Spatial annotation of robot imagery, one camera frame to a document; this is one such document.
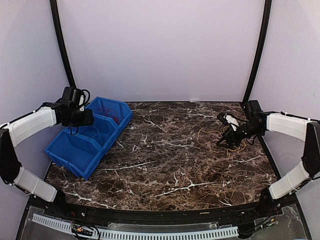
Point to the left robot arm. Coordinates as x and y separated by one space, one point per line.
12 134

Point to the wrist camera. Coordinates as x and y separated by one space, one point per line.
75 98
251 108

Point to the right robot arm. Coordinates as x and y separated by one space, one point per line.
294 141

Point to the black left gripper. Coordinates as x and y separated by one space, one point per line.
88 118

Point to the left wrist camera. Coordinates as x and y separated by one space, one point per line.
75 98

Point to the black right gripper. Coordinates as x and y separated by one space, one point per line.
228 136

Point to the white slotted cable duct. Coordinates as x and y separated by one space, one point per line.
121 231

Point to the blue three-compartment plastic bin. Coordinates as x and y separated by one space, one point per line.
80 150

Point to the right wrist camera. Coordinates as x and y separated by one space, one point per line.
251 108

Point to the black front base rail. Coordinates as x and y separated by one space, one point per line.
239 215

